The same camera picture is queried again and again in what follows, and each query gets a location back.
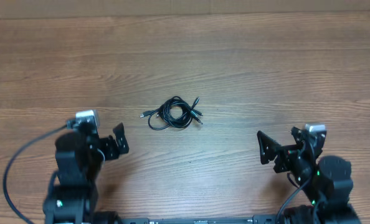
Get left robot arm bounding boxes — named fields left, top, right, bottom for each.
left=43, top=123, right=129, bottom=224

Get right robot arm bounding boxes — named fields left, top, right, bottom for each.
left=257, top=124, right=360, bottom=224

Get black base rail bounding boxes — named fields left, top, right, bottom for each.
left=121, top=215, right=276, bottom=224

